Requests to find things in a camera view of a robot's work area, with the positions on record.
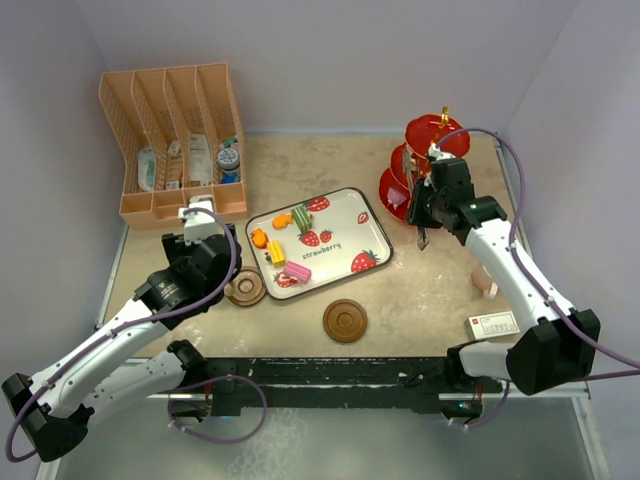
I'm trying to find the clear plastic cup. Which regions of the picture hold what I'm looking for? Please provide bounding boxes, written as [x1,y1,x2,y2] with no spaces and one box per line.
[471,264,499,300]

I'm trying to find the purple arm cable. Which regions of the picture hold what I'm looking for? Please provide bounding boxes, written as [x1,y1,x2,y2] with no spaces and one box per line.
[430,128,640,384]
[3,207,239,464]

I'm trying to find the white sachet packet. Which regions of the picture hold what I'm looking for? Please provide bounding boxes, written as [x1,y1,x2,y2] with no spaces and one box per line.
[188,133,213,185]

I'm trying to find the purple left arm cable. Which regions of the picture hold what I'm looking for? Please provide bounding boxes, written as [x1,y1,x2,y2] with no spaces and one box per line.
[3,207,239,464]

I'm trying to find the yellow toy cake slice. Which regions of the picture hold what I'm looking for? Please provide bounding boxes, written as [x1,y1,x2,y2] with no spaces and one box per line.
[267,240,286,267]

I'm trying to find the white red card box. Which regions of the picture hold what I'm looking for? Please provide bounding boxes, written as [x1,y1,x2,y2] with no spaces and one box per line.
[465,311,520,341]

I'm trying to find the orange fish cake left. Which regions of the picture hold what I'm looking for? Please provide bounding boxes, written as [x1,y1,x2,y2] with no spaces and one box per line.
[251,228,269,249]

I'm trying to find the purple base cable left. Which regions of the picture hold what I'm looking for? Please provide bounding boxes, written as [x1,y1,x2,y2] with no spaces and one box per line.
[167,372,270,445]

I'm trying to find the orange fish cake upper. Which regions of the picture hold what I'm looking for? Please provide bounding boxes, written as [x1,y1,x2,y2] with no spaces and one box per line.
[272,213,293,230]

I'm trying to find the blue white round tin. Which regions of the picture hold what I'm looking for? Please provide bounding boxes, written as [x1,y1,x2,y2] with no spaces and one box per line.
[217,147,240,172]

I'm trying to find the orange fish cake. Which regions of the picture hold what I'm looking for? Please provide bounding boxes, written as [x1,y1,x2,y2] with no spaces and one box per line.
[251,228,269,249]
[272,213,293,230]

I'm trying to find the brown coaster centre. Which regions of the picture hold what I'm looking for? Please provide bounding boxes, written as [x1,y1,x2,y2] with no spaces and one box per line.
[323,299,368,344]

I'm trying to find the green toy cake slice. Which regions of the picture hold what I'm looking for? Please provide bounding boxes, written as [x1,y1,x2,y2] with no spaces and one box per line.
[291,205,313,234]

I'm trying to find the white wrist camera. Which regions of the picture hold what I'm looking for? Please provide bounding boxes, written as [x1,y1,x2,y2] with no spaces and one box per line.
[427,143,455,163]
[178,196,218,245]

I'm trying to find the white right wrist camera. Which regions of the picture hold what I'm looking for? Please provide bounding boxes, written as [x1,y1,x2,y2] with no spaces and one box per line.
[427,143,455,163]

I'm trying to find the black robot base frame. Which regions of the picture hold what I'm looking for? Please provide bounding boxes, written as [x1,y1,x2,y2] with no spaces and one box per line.
[167,340,502,418]

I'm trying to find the white strawberry tray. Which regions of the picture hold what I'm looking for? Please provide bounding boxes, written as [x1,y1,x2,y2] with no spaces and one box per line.
[245,187,394,301]

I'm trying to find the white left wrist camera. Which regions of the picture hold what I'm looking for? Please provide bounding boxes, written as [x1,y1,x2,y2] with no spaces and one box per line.
[178,196,218,245]

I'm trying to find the brown coaster by mug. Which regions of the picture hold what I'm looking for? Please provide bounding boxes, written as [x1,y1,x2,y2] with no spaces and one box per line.
[225,267,266,307]

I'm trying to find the pink toy cake slice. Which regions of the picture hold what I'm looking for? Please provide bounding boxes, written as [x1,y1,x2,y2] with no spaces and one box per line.
[283,261,312,284]

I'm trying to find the red three-tier stand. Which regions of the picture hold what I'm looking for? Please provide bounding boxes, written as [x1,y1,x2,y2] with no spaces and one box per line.
[378,106,462,223]

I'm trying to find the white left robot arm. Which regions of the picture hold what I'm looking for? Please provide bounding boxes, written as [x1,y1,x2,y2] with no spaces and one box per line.
[2,224,242,463]

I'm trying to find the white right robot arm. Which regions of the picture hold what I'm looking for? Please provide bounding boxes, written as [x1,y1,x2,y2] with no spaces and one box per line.
[406,154,601,395]

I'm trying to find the purple fuzzy sweet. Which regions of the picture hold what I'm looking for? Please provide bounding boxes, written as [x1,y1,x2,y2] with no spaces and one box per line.
[386,188,407,210]

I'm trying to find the metal serving tongs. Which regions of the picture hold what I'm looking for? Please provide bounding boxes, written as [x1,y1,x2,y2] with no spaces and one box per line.
[405,159,430,251]

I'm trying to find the small boxed packets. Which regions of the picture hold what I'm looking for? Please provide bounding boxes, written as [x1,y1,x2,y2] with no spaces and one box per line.
[165,140,183,190]

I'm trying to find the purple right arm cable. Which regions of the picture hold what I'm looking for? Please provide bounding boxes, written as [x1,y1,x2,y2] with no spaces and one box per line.
[430,128,640,384]

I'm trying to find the pink desk organizer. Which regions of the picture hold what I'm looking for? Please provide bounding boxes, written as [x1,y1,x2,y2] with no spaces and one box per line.
[99,63,249,230]

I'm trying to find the blue white pouch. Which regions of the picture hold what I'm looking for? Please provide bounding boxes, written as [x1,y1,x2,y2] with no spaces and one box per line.
[137,146,155,192]

